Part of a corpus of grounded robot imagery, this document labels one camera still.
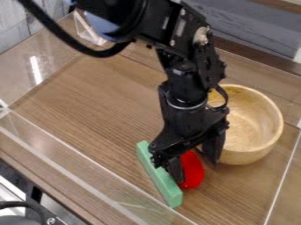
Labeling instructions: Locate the red plush strawberry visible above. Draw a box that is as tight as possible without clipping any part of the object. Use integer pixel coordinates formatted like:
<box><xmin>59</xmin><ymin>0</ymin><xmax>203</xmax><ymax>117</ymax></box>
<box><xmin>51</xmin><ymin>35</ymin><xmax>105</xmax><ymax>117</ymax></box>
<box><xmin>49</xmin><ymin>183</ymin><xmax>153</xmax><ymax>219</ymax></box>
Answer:
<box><xmin>180</xmin><ymin>150</ymin><xmax>205</xmax><ymax>189</ymax></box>

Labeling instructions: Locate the clear acrylic front wall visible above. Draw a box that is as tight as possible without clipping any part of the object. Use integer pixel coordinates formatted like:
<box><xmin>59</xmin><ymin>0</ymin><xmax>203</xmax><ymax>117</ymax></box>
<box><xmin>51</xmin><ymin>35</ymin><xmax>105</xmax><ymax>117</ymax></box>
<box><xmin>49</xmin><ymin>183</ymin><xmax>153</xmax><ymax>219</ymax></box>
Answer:
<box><xmin>0</xmin><ymin>99</ymin><xmax>197</xmax><ymax>225</ymax></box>

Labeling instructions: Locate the black metal table frame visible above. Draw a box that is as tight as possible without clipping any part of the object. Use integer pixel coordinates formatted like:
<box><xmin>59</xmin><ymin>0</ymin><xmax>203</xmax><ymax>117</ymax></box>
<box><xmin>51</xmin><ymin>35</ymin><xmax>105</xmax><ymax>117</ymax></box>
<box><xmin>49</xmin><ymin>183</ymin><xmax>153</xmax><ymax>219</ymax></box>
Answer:
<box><xmin>25</xmin><ymin>183</ymin><xmax>67</xmax><ymax>225</ymax></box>

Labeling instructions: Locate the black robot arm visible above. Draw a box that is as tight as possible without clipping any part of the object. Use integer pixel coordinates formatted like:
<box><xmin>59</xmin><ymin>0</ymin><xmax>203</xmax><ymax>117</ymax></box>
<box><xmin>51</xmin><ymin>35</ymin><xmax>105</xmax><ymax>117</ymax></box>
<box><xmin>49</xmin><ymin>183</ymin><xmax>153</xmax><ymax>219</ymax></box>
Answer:
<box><xmin>17</xmin><ymin>0</ymin><xmax>229</xmax><ymax>183</ymax></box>

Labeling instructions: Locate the clear acrylic corner bracket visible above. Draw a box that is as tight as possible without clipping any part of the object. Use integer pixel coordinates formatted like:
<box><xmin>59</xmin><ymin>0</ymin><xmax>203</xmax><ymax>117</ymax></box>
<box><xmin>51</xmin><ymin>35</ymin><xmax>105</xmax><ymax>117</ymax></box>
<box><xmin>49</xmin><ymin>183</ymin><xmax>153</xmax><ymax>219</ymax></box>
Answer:
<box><xmin>73</xmin><ymin>11</ymin><xmax>106</xmax><ymax>46</ymax></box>

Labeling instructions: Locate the green rectangular block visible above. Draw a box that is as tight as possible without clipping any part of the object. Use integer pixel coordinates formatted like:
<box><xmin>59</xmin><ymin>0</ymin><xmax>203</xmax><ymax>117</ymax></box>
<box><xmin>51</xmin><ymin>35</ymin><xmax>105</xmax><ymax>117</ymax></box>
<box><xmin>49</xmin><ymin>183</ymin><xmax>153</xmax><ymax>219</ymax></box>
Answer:
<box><xmin>137</xmin><ymin>141</ymin><xmax>184</xmax><ymax>208</ymax></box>

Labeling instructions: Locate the wooden bowl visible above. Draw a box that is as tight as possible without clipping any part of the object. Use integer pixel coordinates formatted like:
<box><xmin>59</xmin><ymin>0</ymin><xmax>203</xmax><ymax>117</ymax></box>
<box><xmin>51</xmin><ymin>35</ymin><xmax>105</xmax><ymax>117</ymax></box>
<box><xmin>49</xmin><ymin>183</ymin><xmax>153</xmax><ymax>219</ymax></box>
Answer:
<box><xmin>219</xmin><ymin>83</ymin><xmax>285</xmax><ymax>165</ymax></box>

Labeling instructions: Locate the black cable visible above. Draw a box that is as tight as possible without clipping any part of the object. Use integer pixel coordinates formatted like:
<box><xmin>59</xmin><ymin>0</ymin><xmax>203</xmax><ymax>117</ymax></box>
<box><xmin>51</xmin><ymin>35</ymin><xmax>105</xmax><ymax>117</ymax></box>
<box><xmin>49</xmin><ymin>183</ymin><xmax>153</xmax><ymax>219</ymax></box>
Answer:
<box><xmin>0</xmin><ymin>201</ymin><xmax>31</xmax><ymax>219</ymax></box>

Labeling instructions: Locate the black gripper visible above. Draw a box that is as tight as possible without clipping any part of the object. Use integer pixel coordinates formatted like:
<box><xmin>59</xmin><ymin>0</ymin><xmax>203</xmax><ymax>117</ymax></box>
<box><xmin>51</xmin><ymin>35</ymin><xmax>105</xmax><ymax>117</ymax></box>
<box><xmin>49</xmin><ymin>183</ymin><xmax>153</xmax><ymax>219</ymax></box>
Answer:
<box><xmin>149</xmin><ymin>83</ymin><xmax>229</xmax><ymax>184</ymax></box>

